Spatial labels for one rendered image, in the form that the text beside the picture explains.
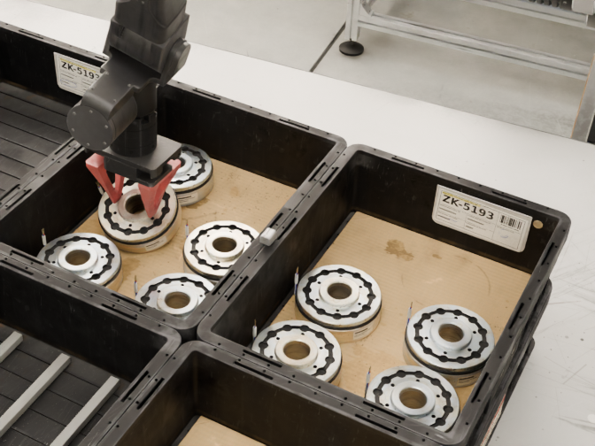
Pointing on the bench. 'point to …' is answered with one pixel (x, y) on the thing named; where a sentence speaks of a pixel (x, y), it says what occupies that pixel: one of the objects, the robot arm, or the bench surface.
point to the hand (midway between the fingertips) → (134, 203)
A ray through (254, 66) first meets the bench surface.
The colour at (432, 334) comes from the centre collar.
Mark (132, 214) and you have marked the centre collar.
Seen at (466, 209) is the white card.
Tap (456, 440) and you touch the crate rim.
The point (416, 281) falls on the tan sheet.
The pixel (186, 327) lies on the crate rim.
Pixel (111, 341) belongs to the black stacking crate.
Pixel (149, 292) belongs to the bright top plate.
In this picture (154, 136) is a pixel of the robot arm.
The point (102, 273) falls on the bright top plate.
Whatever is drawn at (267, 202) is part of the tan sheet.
